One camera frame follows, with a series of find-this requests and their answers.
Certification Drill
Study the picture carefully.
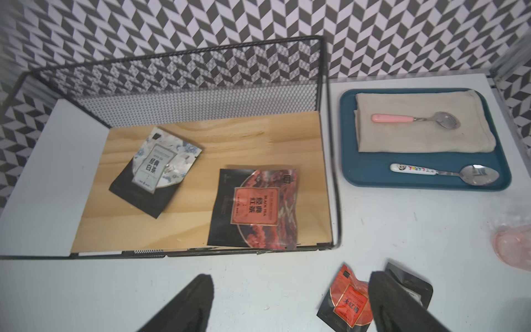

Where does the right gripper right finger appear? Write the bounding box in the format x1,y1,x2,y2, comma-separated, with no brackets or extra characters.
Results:
369,271,447,332

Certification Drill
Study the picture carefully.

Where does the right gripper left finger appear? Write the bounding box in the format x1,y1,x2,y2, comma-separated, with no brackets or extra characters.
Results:
138,274,214,332

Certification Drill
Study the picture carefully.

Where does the small red tea bag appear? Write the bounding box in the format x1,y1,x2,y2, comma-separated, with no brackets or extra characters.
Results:
317,264,373,331

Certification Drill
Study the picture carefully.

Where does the white floral tea bag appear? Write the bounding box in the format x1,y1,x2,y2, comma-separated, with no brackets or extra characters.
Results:
109,127,202,219

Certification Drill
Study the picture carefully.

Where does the black wire wooden shelf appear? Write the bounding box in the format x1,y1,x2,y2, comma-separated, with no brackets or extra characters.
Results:
1,36,341,260

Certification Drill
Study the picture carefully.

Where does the pink plastic cup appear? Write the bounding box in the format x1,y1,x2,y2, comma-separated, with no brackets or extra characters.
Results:
492,224,530,271

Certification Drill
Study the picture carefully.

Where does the teal plastic tray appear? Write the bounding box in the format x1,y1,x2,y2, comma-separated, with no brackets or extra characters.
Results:
339,88,512,192

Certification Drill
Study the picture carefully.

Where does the beige folded cloth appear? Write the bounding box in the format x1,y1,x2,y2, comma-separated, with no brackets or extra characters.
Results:
355,90,496,154

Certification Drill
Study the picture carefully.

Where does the white handled spoon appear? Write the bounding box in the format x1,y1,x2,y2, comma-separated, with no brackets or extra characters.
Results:
389,163,500,186

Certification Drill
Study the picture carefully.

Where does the pink handled spoon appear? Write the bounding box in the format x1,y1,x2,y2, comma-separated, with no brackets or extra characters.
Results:
371,112,460,130

